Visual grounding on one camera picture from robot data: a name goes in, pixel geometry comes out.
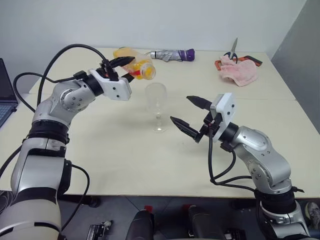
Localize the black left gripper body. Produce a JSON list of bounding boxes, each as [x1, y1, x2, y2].
[[99, 59, 120, 81]]

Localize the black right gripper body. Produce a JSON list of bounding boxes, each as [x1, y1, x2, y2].
[[199, 108, 223, 138]]

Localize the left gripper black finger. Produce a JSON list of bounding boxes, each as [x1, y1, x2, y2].
[[121, 72, 138, 84], [109, 56, 136, 68]]

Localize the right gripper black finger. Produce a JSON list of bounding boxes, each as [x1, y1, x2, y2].
[[169, 115, 203, 144], [186, 95, 213, 110]]

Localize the clear bottle with yellow drink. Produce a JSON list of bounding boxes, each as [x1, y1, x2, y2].
[[112, 46, 157, 82]]

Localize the clear wine glass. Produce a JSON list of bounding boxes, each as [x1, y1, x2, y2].
[[144, 82, 168, 134]]

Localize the folded silver purple umbrella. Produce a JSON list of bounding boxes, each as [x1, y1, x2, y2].
[[143, 48, 196, 62]]

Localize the pink towel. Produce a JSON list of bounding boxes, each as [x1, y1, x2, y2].
[[219, 55, 259, 88]]

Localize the orange and black tool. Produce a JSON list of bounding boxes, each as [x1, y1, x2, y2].
[[214, 54, 263, 73]]

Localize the dark rounded shape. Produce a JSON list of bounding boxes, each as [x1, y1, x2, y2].
[[182, 204, 222, 240], [124, 204, 155, 240]]

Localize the dark laptop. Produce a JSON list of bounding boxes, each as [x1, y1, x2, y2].
[[0, 57, 19, 129]]

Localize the white grey shoe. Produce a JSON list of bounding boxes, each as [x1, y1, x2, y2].
[[304, 201, 320, 230]]

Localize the black device with white knob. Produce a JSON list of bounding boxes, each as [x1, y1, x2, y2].
[[87, 219, 114, 240]]

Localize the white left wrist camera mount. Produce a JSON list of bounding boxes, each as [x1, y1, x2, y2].
[[88, 69, 133, 101]]

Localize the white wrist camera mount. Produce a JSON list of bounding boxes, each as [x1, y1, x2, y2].
[[209, 92, 237, 145], [88, 69, 133, 101]]

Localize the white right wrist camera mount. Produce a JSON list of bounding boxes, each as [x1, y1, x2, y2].
[[209, 92, 237, 145]]

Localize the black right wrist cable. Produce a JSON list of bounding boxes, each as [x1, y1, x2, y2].
[[207, 124, 258, 193]]

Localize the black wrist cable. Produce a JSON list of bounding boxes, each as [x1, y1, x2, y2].
[[13, 44, 118, 113], [207, 124, 258, 193]]

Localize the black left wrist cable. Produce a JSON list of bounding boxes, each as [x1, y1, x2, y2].
[[13, 44, 118, 113]]

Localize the black handled scissors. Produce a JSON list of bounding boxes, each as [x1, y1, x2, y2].
[[223, 36, 240, 63]]

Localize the black left elbow cable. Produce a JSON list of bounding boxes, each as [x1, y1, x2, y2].
[[0, 143, 91, 237]]

